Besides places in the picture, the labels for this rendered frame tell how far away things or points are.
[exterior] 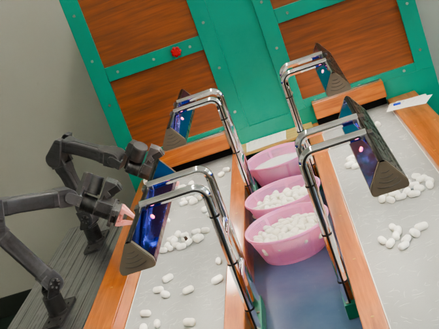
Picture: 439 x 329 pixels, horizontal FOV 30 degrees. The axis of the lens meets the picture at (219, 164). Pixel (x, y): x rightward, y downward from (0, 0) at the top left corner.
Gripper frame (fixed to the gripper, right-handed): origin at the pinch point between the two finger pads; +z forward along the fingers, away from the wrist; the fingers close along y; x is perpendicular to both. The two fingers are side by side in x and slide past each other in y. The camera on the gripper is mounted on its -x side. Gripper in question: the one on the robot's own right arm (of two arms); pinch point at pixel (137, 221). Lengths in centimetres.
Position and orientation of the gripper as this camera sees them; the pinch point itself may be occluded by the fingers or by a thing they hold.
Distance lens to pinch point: 272.4
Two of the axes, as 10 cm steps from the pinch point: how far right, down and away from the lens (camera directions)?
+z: 9.4, 3.4, 0.8
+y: 0.3, -3.0, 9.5
